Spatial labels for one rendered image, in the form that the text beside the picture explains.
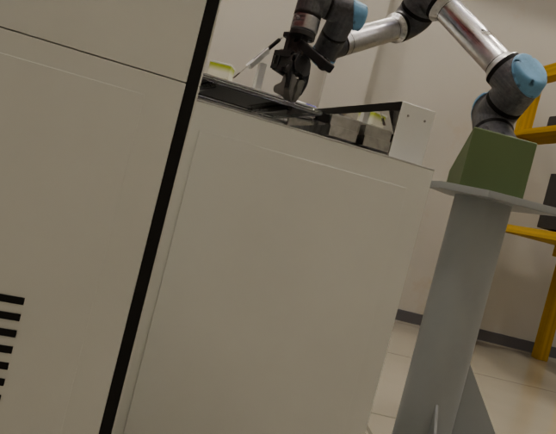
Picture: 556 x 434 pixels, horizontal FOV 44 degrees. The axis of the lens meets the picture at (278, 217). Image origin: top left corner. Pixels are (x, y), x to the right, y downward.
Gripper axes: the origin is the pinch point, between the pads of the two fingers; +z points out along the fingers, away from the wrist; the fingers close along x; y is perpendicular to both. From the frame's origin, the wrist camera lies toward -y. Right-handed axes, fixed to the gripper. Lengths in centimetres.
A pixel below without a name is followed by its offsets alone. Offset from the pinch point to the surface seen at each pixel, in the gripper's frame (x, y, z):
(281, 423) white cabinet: 9, -29, 76
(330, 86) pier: -240, 159, -84
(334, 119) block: -2.4, -13.5, 2.1
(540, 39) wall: -341, 61, -164
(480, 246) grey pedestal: -41, -45, 23
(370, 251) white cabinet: 3.0, -36.4, 33.6
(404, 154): -3.2, -35.2, 8.7
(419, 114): -3.5, -36.4, -1.4
